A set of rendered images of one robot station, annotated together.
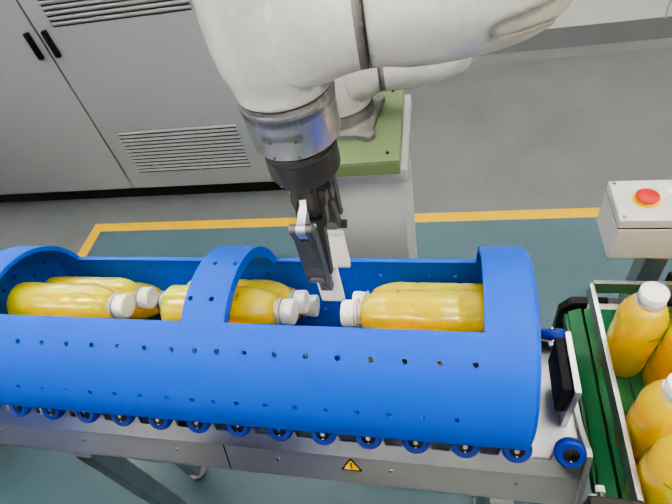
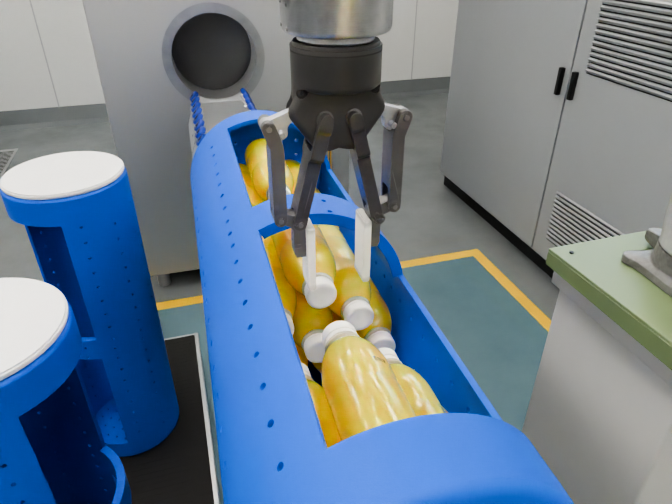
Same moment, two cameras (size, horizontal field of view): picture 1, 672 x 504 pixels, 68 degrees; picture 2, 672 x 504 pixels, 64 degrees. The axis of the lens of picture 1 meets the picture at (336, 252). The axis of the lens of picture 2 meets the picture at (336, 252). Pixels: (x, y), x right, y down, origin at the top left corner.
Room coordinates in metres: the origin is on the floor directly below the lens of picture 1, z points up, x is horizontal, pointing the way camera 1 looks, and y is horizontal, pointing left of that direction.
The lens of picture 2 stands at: (0.16, -0.36, 1.55)
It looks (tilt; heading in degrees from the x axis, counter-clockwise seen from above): 32 degrees down; 55
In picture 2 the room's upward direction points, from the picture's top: straight up
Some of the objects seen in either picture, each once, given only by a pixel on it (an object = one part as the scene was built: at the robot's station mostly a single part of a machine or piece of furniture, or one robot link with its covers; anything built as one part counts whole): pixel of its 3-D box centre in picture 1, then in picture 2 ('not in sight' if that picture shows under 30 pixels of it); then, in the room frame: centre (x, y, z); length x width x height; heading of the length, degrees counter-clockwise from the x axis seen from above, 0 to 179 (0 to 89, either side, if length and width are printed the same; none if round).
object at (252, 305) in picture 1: (226, 308); (302, 250); (0.49, 0.19, 1.16); 0.19 x 0.07 x 0.07; 71
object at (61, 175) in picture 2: not in sight; (64, 173); (0.30, 1.01, 1.03); 0.28 x 0.28 x 0.01
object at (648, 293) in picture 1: (653, 295); not in sight; (0.36, -0.44, 1.10); 0.04 x 0.04 x 0.02
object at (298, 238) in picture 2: (323, 281); (289, 232); (0.38, 0.02, 1.30); 0.03 x 0.01 x 0.05; 161
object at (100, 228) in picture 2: not in sight; (105, 316); (0.30, 1.01, 0.59); 0.28 x 0.28 x 0.88
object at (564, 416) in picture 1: (560, 380); not in sight; (0.32, -0.29, 0.99); 0.10 x 0.02 x 0.12; 161
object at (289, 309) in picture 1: (288, 311); (319, 291); (0.45, 0.09, 1.16); 0.04 x 0.02 x 0.04; 161
